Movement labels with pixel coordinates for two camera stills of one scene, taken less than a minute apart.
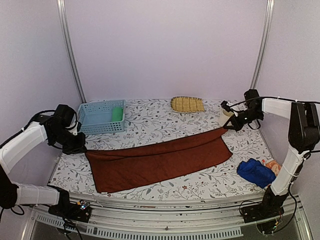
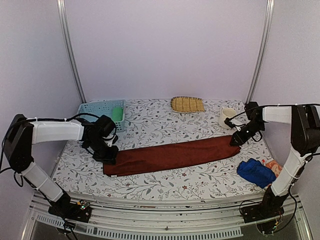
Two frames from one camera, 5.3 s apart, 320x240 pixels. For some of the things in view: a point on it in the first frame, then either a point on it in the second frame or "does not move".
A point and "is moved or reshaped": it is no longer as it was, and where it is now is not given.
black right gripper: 237,126 to 240,139
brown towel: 118,167 is moved or reshaped
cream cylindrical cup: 225,116 does not move
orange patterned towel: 275,165 does not move
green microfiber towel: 117,114 does not move
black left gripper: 80,147 to 111,157
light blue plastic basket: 102,117 does not move
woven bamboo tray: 183,104 does not move
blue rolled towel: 262,175 does not move
